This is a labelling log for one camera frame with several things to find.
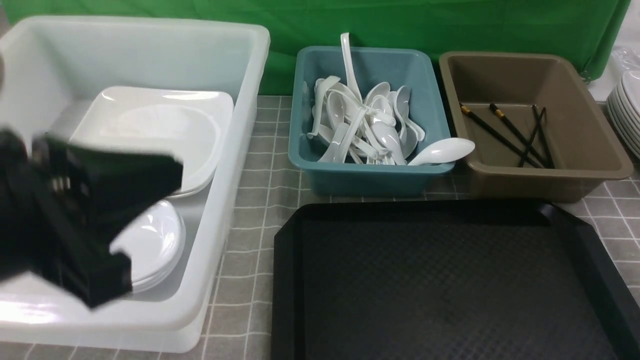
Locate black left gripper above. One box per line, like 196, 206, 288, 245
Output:
0, 129, 183, 309

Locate large white rice plate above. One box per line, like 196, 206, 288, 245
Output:
70, 86, 234, 173

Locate white square plate in tub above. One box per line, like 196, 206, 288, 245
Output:
164, 170, 215, 199

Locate white bowl in tub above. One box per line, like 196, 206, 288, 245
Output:
109, 200, 186, 294

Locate large white plastic tub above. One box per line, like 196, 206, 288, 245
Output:
0, 16, 270, 353

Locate grey checked tablecloth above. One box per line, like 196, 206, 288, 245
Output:
1, 96, 639, 360

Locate upright white spoon in bin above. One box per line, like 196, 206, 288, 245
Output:
340, 32, 362, 102

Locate pile of white spoons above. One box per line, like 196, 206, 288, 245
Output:
304, 75, 426, 166

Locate teal plastic bin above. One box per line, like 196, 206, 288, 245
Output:
288, 46, 454, 198

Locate white spoon on bin rim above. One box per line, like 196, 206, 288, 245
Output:
407, 137, 476, 166

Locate black serving tray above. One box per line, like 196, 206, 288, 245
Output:
270, 199, 640, 360

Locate brown plastic bin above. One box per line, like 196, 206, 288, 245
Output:
439, 52, 634, 203

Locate green backdrop cloth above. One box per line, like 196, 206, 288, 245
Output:
1, 0, 630, 95

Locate stack of white plates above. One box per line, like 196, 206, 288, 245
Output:
606, 70, 640, 158

